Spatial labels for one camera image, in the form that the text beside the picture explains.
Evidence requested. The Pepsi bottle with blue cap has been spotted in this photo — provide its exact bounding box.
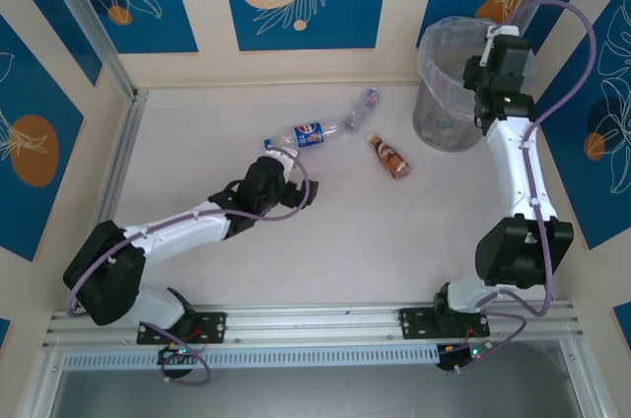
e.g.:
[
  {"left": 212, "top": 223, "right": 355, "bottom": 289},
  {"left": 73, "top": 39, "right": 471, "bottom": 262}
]
[{"left": 263, "top": 120, "right": 345, "bottom": 151}]

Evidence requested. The clear bottle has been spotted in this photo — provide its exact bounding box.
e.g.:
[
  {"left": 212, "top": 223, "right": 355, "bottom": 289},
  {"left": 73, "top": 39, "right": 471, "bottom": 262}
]
[{"left": 342, "top": 86, "right": 384, "bottom": 136}]

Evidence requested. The brown drink bottle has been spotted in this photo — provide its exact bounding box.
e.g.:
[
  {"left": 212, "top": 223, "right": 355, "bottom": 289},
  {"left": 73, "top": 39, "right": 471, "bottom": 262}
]
[{"left": 367, "top": 130, "right": 413, "bottom": 181}]

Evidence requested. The metal mesh waste bin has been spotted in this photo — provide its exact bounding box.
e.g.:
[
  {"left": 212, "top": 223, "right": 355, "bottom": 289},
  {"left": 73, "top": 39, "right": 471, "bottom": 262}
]
[{"left": 412, "top": 16, "right": 536, "bottom": 152}]

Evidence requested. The small controller board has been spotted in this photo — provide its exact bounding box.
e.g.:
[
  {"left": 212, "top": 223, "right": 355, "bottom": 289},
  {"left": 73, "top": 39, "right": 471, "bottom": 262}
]
[
  {"left": 436, "top": 344, "right": 494, "bottom": 373},
  {"left": 157, "top": 344, "right": 191, "bottom": 365}
]

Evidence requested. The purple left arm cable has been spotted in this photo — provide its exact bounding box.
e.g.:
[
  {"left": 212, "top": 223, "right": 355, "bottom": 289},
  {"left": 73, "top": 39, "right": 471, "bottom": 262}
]
[{"left": 66, "top": 147, "right": 320, "bottom": 385}]

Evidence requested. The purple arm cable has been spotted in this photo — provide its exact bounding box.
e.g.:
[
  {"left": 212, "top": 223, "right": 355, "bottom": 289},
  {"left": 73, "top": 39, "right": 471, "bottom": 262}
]
[
  {"left": 66, "top": 147, "right": 320, "bottom": 385},
  {"left": 446, "top": 0, "right": 597, "bottom": 375}
]

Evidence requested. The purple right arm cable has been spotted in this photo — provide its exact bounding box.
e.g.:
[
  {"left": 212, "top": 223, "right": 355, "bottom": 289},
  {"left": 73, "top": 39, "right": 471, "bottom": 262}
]
[{"left": 446, "top": 0, "right": 597, "bottom": 375}]

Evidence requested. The aluminium side rail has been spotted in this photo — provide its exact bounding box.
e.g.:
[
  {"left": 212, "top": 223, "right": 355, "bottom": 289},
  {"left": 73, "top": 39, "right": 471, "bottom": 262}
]
[{"left": 88, "top": 90, "right": 149, "bottom": 251}]

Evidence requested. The long aluminium base rail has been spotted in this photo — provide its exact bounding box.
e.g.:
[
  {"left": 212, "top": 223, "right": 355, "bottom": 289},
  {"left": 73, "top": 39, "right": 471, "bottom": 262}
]
[{"left": 41, "top": 302, "right": 586, "bottom": 348}]

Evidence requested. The grey slotted cable duct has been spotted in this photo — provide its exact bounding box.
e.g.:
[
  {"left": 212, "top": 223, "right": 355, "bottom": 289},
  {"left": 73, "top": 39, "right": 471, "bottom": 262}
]
[{"left": 61, "top": 343, "right": 440, "bottom": 371}]

